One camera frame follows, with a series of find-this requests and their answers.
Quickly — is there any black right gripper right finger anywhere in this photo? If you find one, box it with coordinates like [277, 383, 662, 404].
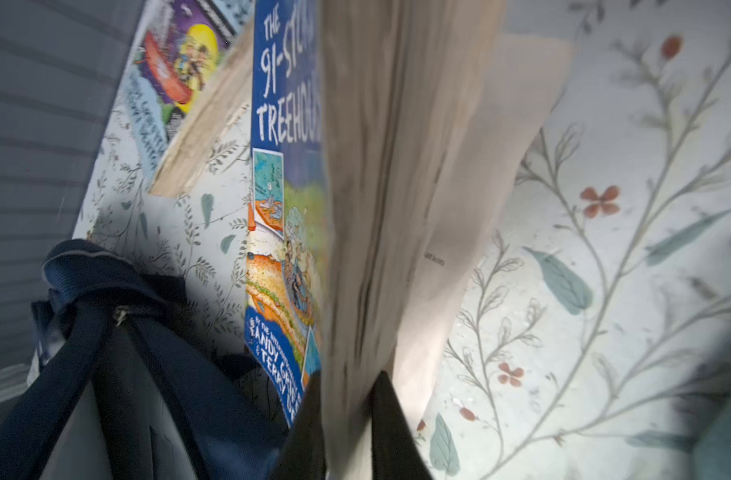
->
[369, 371, 431, 480]

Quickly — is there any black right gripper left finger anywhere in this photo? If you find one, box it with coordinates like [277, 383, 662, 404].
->
[269, 372, 327, 480]

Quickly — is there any navy blue student backpack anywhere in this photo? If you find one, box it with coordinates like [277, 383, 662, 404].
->
[0, 240, 285, 479]

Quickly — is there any blue 91-storey treehouse book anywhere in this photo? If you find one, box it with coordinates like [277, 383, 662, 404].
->
[245, 1, 575, 479]

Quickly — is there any teal pencil case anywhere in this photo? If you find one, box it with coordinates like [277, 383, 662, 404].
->
[693, 399, 731, 480]

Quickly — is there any purple 143-storey treehouse book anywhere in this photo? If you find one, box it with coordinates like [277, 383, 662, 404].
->
[123, 0, 256, 198]

